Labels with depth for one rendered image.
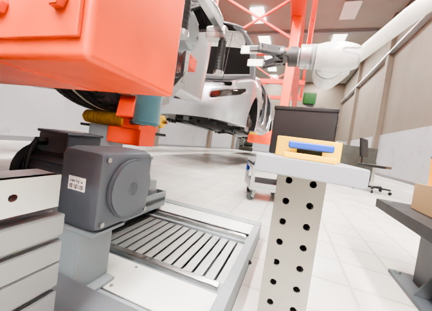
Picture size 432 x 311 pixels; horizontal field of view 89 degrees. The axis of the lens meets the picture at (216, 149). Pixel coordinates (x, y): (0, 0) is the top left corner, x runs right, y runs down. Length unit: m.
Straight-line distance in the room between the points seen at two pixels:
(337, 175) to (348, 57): 0.62
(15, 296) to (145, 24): 0.35
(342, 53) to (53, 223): 0.92
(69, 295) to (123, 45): 0.47
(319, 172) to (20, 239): 0.40
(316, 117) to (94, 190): 0.50
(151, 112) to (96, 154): 0.28
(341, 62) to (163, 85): 0.72
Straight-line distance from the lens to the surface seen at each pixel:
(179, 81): 1.13
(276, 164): 0.38
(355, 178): 0.39
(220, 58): 1.02
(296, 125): 0.55
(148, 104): 0.75
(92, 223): 0.55
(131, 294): 0.65
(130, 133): 0.91
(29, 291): 0.39
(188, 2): 0.76
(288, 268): 0.58
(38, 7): 0.32
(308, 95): 0.79
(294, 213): 0.53
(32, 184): 0.33
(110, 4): 0.29
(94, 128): 1.04
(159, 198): 1.15
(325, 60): 0.94
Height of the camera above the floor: 0.46
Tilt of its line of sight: 2 degrees down
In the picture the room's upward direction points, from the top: 8 degrees clockwise
